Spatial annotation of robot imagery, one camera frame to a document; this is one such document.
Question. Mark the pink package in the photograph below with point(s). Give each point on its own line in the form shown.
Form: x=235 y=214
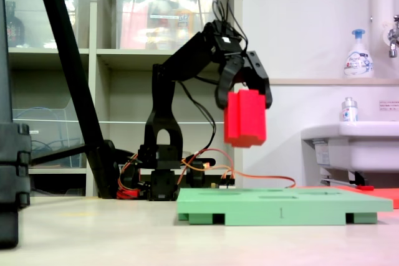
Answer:
x=134 y=29

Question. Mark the notched black tripod leg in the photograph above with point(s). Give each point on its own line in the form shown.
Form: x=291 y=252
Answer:
x=12 y=169

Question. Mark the black sink bracket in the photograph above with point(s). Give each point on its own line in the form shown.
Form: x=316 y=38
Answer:
x=358 y=178

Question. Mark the dark round bottle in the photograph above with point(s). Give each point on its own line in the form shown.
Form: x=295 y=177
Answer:
x=14 y=29

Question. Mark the thin black tripod strut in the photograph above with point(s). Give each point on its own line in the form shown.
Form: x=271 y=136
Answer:
x=56 y=154

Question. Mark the red cross columnar block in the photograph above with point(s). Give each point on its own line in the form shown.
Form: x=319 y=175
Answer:
x=246 y=119

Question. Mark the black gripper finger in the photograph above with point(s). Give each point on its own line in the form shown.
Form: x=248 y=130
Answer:
x=226 y=82
x=258 y=76

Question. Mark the cream shelf unit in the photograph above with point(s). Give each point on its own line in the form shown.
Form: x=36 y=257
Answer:
x=124 y=55

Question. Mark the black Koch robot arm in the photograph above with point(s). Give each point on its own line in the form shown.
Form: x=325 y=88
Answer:
x=162 y=107

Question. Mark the small circuit board with connectors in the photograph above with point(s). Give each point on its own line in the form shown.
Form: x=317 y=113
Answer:
x=223 y=186

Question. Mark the sink label sticker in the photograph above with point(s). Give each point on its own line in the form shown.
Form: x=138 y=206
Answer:
x=322 y=154

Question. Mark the wall notice sticker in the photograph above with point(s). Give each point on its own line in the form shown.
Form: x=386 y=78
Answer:
x=389 y=105

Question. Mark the small clear bottle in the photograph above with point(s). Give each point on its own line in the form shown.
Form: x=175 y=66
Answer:
x=349 y=111

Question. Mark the yellow bottle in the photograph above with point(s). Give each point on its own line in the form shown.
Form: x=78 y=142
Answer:
x=184 y=23

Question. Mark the green shape hole board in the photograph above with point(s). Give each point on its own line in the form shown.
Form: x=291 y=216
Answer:
x=280 y=207

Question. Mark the large clear storage bin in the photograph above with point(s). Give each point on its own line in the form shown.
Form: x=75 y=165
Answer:
x=205 y=4

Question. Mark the metal faucet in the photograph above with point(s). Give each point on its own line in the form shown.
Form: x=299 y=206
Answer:
x=393 y=41

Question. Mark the white pump soap bottle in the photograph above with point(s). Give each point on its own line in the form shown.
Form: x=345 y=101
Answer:
x=358 y=60

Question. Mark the white sink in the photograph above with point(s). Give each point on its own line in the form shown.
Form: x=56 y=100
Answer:
x=358 y=150

